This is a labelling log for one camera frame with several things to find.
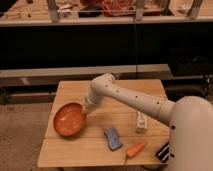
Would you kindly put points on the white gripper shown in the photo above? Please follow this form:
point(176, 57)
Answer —
point(91, 102)

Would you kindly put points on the orange ceramic bowl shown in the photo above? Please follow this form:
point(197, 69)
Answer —
point(69, 119)

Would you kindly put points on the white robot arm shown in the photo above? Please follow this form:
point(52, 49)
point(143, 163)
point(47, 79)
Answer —
point(190, 121)

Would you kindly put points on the blue sponge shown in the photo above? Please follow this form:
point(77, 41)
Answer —
point(112, 138)

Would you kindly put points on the wooden table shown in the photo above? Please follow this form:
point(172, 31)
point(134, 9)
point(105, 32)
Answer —
point(89, 147)

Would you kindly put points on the orange toy carrot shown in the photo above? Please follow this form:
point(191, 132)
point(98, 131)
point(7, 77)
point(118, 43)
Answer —
point(135, 149)

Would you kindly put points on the long wooden shelf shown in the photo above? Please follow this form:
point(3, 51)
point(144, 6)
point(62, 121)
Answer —
point(51, 76)

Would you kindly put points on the black white striped eraser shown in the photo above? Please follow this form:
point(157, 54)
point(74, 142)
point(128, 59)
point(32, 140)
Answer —
point(163, 153)

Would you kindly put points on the black storage bin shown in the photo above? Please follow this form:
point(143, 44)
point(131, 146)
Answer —
point(190, 61)

